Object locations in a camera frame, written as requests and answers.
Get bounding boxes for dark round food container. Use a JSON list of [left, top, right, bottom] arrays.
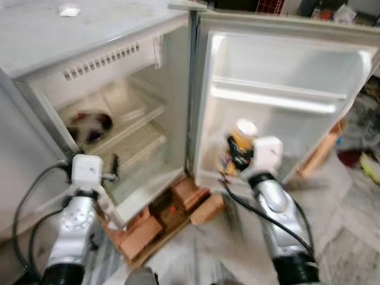
[[66, 110, 113, 144]]

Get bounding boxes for white plastic bag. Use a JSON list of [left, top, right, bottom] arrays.
[[332, 5, 357, 24]]

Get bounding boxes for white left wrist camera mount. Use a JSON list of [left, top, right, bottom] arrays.
[[71, 154, 105, 191]]

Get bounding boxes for brown cardboard box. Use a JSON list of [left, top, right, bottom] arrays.
[[299, 119, 348, 179]]

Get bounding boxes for yellow green plush toy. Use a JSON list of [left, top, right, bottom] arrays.
[[359, 153, 380, 185]]

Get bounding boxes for yellow bottle with white cap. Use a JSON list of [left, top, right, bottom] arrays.
[[223, 119, 259, 179]]

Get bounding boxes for small grey white fridge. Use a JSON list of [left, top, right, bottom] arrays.
[[0, 0, 200, 235]]

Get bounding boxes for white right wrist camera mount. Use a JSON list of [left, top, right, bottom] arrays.
[[252, 137, 284, 179]]

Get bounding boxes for small white paper piece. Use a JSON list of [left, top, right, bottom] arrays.
[[59, 6, 81, 17]]

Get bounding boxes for dark red cloth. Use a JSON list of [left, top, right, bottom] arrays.
[[337, 148, 363, 169]]

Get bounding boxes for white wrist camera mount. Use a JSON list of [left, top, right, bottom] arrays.
[[252, 137, 284, 179], [71, 154, 105, 191]]

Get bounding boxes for clear fridge shelf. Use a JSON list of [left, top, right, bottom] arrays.
[[59, 83, 167, 149], [98, 125, 170, 173]]

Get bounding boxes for white door shelf rail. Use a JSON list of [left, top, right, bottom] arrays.
[[211, 77, 348, 115]]

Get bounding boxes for red lattice panel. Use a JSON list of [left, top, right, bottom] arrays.
[[256, 0, 286, 14]]

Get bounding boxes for long black left arm cable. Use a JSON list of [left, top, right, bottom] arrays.
[[12, 163, 73, 277]]

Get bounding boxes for short black left arm cable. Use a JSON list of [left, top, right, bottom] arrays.
[[28, 208, 67, 262]]

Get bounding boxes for grey left robot leg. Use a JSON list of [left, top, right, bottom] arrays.
[[123, 267, 160, 285]]

